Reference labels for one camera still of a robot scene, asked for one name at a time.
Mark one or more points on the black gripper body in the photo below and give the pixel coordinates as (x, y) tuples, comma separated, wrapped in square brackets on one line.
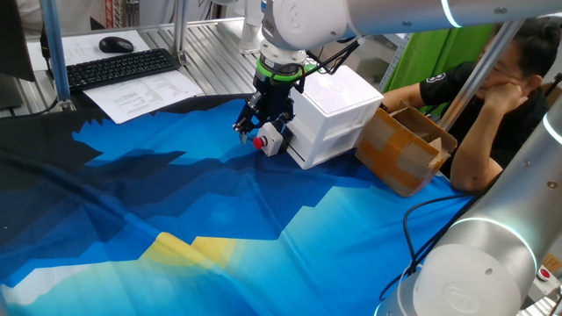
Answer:
[(274, 94)]

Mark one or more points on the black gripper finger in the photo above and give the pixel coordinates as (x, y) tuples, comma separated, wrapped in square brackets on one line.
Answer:
[(283, 116), (247, 123)]

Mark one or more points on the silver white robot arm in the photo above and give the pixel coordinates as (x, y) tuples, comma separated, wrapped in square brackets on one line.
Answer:
[(395, 13)]

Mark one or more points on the person's left forearm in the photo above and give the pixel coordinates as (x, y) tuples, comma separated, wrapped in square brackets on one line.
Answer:
[(472, 145)]

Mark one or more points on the person's right forearm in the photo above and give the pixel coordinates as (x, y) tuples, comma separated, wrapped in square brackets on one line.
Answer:
[(399, 96)]

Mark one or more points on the small grey button box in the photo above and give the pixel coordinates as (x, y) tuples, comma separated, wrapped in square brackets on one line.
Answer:
[(544, 276)]

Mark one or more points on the person's left hand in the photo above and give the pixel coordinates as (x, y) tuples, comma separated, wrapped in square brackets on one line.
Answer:
[(505, 94)]

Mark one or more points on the white plastic drawer unit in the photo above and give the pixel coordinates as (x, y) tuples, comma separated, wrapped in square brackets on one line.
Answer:
[(333, 109)]

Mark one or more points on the blue mountain print cloth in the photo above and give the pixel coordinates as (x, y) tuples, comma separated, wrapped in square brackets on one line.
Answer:
[(197, 210)]

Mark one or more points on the beige storage box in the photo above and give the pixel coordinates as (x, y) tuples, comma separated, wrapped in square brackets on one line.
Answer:
[(369, 57)]

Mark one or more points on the printed white paper sheet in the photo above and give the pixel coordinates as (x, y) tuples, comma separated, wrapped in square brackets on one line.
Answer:
[(83, 50), (145, 94)]

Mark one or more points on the taped brown cardboard box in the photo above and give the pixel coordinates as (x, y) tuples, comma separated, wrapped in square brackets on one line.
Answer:
[(395, 153)]

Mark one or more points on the white metal shelf rack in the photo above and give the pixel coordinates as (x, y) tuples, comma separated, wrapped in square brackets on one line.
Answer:
[(397, 57)]

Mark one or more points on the black computer keyboard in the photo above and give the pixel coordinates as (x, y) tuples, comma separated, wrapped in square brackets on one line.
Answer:
[(114, 68)]

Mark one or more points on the black computer mouse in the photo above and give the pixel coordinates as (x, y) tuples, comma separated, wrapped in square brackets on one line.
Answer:
[(116, 45)]

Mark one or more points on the green fabric curtain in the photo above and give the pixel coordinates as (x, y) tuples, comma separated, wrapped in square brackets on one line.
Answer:
[(430, 52)]

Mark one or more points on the person in white shirt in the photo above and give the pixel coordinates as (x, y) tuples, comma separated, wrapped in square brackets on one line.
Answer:
[(48, 13)]

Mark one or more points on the person in black shirt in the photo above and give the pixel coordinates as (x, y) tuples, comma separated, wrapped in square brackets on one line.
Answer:
[(522, 118)]

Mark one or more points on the black computer monitor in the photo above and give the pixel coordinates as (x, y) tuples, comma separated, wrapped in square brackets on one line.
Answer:
[(13, 44)]

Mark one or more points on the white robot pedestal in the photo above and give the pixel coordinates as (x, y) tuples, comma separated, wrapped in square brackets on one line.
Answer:
[(250, 30)]

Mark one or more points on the silver aluminium frame post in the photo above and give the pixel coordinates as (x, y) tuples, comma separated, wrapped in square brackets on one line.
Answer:
[(478, 74), (180, 30)]

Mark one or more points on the blue aluminium frame post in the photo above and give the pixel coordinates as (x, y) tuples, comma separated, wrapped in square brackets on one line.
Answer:
[(57, 52)]

